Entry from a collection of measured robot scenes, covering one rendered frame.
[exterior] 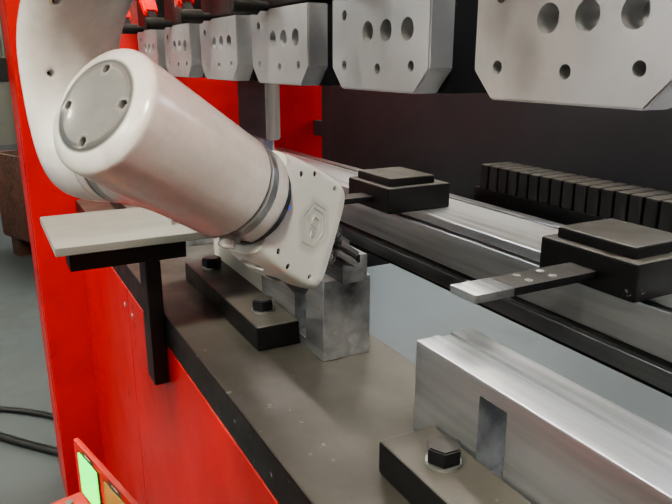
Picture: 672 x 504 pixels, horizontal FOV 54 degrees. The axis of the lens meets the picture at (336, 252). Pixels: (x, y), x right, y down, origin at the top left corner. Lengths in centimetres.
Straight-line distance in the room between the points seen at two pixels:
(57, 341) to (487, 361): 143
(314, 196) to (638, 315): 35
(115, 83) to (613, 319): 54
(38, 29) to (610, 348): 61
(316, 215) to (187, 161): 18
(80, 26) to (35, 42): 3
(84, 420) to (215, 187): 153
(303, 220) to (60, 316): 132
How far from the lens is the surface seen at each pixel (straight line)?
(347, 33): 61
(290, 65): 71
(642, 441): 48
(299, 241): 56
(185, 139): 42
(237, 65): 86
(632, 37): 38
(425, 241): 99
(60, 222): 92
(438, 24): 51
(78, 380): 189
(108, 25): 52
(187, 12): 94
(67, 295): 180
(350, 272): 71
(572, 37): 40
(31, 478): 229
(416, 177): 100
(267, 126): 88
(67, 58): 51
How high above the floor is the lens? 120
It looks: 16 degrees down
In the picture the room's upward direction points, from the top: straight up
